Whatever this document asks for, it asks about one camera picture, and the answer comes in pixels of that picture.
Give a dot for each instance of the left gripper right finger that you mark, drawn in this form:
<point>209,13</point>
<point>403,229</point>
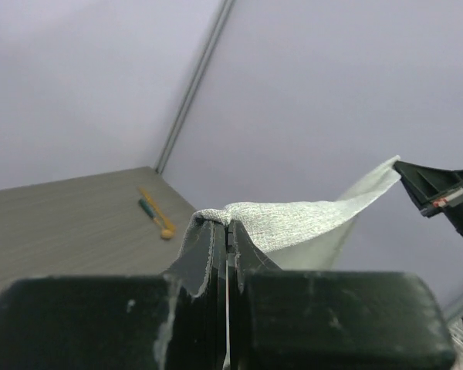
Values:
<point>244,259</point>

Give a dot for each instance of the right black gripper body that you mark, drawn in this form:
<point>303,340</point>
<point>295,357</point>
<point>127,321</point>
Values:
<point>459,204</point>

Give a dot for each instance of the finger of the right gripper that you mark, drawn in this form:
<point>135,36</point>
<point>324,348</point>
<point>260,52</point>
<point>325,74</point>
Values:
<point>431,189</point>

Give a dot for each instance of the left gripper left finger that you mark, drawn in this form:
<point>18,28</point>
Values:
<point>194,334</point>

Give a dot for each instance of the grey cloth napkin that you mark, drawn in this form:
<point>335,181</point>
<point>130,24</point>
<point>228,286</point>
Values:
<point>302,235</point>

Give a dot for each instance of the yellow wooden knife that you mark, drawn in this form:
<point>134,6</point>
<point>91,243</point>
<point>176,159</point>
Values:
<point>160,215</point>

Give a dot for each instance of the green handled wooden spoon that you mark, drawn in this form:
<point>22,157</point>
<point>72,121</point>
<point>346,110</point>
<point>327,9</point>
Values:
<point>166,233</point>

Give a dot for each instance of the right aluminium frame post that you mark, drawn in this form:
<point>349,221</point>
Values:
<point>197,75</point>

